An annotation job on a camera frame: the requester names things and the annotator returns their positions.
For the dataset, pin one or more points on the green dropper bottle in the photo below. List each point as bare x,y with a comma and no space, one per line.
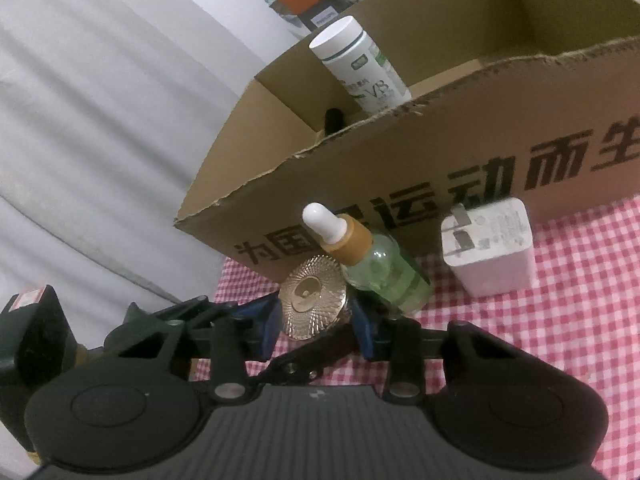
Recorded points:
370,260

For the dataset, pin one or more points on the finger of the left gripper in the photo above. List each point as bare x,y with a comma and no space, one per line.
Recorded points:
308,362
143,334

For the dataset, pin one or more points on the pink checkered tablecloth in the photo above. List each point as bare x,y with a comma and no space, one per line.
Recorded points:
581,316

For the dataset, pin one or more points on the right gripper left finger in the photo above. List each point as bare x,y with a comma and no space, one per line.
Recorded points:
249,334

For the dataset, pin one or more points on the white curtain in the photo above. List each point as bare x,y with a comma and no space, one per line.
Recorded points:
108,108

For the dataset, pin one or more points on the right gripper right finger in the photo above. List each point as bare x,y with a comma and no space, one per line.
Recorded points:
400,342

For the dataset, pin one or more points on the white vitamin bottle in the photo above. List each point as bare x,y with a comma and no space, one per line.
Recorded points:
358,63

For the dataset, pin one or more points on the white power adapter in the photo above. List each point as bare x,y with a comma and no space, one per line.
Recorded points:
489,248

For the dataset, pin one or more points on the black key fob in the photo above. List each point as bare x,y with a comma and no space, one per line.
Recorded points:
334,121

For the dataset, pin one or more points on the gold lid cosmetic jar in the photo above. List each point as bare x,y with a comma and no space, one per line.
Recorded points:
314,299

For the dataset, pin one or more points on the brown cardboard box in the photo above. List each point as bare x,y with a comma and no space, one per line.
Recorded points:
537,99

